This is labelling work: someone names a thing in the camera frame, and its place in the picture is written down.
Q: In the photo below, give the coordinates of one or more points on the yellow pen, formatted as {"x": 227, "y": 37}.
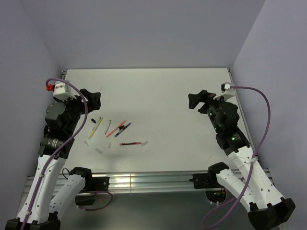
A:
{"x": 95, "y": 128}

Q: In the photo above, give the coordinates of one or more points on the aluminium rail frame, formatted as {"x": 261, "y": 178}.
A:
{"x": 149, "y": 182}

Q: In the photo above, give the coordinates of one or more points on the orange pen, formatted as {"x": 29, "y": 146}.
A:
{"x": 110, "y": 133}

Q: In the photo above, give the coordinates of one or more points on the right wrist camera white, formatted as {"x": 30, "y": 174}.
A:
{"x": 227, "y": 92}

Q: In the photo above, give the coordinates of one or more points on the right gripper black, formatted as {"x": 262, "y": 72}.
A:
{"x": 195, "y": 98}

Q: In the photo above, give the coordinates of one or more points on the purple pen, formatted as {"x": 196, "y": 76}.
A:
{"x": 123, "y": 129}

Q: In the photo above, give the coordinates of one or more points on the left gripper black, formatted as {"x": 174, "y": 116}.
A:
{"x": 93, "y": 99}

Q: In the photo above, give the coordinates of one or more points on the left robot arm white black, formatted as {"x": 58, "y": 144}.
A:
{"x": 42, "y": 209}

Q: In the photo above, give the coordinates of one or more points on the clear cap middle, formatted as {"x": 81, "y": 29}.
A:
{"x": 99, "y": 150}

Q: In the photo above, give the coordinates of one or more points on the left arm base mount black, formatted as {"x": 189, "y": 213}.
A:
{"x": 94, "y": 184}

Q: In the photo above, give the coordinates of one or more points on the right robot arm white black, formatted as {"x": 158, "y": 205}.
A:
{"x": 267, "y": 208}

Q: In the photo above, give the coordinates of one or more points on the red pen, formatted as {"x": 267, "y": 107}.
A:
{"x": 130, "y": 143}

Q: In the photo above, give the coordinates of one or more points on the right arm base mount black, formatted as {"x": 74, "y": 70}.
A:
{"x": 214, "y": 192}

